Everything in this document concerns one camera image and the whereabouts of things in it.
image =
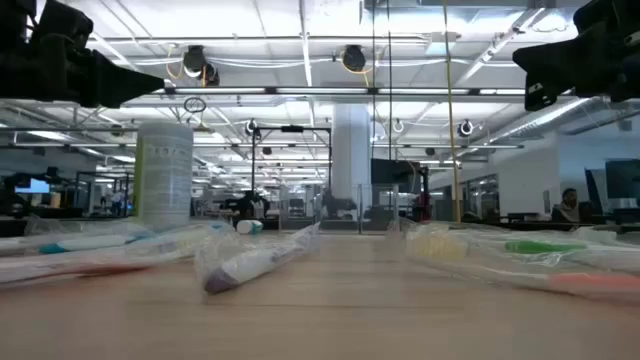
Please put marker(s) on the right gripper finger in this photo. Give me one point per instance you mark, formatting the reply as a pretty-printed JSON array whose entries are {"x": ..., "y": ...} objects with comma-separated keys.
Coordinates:
[{"x": 550, "y": 70}]

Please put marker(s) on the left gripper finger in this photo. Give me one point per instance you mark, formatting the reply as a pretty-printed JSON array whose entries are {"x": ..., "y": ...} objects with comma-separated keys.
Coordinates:
[{"x": 120, "y": 82}]

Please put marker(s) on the orange toothbrush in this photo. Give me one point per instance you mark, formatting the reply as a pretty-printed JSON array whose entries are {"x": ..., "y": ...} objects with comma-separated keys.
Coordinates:
[
  {"x": 90, "y": 271},
  {"x": 440, "y": 246}
]

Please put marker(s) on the purple toothbrush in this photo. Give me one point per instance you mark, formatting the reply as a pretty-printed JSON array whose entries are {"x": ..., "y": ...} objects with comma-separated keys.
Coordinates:
[{"x": 240, "y": 270}]

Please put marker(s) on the white wipes canister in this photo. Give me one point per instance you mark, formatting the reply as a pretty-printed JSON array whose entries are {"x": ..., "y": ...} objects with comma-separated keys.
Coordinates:
[{"x": 163, "y": 175}]

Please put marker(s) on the blue lit monitor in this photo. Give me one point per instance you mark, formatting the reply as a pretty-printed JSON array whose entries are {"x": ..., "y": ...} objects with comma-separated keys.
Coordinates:
[{"x": 32, "y": 186}]

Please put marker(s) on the dark monitor screen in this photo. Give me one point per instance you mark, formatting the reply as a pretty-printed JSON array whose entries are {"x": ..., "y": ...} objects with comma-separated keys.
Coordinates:
[{"x": 622, "y": 177}]

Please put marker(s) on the seated person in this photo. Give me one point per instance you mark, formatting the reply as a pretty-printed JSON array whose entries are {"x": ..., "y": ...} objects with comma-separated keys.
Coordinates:
[{"x": 570, "y": 207}]

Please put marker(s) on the black display panel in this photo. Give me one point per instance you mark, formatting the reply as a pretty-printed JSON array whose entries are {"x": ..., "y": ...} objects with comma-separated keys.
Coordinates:
[{"x": 395, "y": 172}]

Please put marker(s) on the long ceiling light bar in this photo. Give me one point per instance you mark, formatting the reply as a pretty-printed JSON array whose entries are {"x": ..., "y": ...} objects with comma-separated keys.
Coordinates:
[{"x": 320, "y": 91}]

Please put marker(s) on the white round column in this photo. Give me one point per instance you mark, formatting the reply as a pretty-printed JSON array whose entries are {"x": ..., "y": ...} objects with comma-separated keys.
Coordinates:
[{"x": 350, "y": 150}]

